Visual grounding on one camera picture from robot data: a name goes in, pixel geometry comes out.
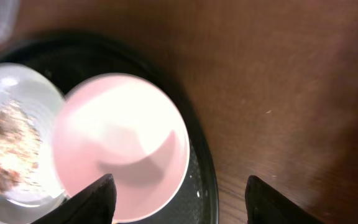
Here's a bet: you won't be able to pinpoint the round black tray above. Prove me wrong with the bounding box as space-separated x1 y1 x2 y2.
0 31 219 224

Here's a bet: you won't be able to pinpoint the rice and nut scraps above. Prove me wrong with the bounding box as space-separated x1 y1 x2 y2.
0 100 42 195

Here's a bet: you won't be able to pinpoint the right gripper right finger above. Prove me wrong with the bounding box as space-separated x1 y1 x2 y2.
245 175 322 224

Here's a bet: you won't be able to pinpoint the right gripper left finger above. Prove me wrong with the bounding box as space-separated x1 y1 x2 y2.
32 174 117 224

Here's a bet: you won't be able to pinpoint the grey plate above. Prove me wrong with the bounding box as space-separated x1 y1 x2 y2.
0 63 65 223

